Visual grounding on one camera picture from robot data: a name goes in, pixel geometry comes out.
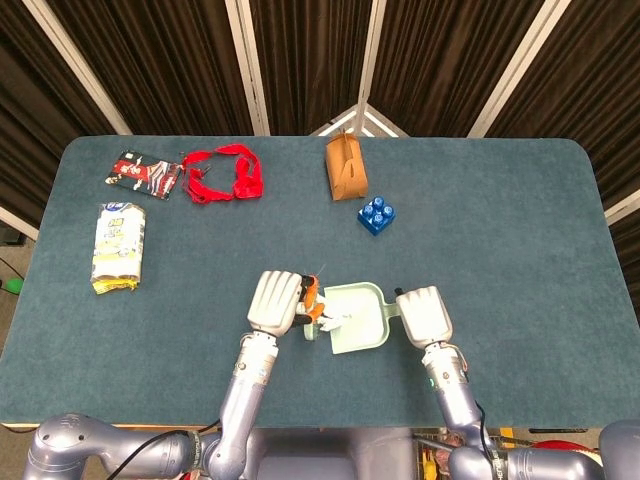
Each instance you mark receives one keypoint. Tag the blue toy building block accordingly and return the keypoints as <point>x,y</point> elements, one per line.
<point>377,217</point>

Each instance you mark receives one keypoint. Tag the dark brown curtain panel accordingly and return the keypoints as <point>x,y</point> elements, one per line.
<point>160,60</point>
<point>30,100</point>
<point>600,90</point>
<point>440,55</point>
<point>310,50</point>

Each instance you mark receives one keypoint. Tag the mint green dustpan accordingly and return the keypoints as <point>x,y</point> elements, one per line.
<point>360,330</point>

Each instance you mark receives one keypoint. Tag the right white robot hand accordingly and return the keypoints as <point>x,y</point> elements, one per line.
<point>425,315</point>

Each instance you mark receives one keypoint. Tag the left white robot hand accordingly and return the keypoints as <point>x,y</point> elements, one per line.
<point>272,300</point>

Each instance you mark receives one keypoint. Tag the black red snack packet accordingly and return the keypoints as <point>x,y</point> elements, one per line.
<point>142,175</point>

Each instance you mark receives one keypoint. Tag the white yellow plastic roll pack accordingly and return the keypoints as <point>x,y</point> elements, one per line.
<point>117,245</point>

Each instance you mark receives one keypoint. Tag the small yellow item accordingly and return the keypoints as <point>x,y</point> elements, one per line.
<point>429,460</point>

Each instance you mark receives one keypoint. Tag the silver robot torso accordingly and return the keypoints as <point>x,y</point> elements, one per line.
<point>325,455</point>

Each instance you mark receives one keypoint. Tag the white paper wad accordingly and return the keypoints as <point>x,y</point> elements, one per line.
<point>327,325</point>

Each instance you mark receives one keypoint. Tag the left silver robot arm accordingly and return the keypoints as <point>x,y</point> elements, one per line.
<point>245,395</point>

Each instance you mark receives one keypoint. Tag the small green object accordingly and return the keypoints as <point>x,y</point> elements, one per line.
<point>10,286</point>

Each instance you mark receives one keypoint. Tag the mint green hand broom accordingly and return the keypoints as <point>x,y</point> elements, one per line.
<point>311,332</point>

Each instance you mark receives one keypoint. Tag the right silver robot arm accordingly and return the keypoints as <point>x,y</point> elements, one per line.
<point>452,400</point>

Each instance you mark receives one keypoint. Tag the white partition frame post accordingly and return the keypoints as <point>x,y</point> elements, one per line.
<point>372,50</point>
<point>249,65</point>
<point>78,65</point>
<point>515,65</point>
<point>622,206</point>
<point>20,225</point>

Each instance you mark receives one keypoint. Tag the red white round object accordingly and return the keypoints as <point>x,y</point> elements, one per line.
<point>560,445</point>

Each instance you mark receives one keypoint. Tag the white folding screen base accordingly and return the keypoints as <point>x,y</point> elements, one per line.
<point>380,120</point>

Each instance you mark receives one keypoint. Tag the brown paper gift box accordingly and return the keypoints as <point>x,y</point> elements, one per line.
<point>345,175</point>

